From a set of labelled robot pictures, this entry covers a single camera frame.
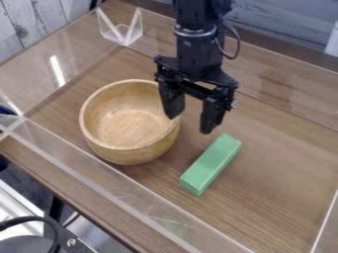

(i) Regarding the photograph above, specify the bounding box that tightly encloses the brown wooden bowl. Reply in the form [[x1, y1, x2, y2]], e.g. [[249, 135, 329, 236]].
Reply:
[[79, 79, 181, 165]]

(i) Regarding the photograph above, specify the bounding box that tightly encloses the blue object at left edge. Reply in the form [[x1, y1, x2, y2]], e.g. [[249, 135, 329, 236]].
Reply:
[[0, 105, 18, 116]]

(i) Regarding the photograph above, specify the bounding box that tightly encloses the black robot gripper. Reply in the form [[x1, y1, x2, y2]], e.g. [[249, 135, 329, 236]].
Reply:
[[156, 26, 240, 134]]

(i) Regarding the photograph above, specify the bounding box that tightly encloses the green rectangular block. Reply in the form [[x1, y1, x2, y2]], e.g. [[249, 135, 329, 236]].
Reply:
[[180, 133, 244, 196]]

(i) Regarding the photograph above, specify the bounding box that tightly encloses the black table leg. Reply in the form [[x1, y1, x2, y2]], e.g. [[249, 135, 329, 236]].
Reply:
[[50, 197, 65, 221]]

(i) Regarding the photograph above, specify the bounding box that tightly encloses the black metal bracket with screw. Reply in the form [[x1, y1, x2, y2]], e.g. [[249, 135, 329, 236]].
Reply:
[[43, 217, 98, 253]]

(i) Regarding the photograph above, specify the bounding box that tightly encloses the black cable loop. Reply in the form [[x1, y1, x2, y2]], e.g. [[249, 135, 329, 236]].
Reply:
[[0, 215, 61, 253]]

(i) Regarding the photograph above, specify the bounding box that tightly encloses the clear acrylic corner bracket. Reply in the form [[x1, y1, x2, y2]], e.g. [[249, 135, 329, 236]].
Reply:
[[96, 8, 144, 46]]

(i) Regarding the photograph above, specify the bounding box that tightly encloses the clear acrylic front wall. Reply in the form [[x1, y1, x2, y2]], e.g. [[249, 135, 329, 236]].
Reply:
[[0, 97, 256, 253]]

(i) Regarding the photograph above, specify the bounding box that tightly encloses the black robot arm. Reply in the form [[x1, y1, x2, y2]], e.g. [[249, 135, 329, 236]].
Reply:
[[156, 0, 241, 134]]

